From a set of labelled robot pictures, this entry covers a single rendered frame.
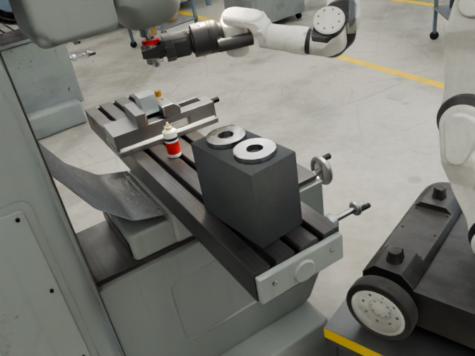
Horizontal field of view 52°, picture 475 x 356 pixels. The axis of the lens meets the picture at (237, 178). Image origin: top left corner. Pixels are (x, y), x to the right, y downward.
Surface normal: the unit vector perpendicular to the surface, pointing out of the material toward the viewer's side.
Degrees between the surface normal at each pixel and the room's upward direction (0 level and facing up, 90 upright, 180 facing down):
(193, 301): 90
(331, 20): 42
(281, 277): 90
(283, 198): 90
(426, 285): 0
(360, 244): 0
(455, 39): 115
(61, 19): 90
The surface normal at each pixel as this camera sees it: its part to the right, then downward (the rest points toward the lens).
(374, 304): -0.62, 0.49
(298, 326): -0.14, -0.84
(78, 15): 0.52, 0.38
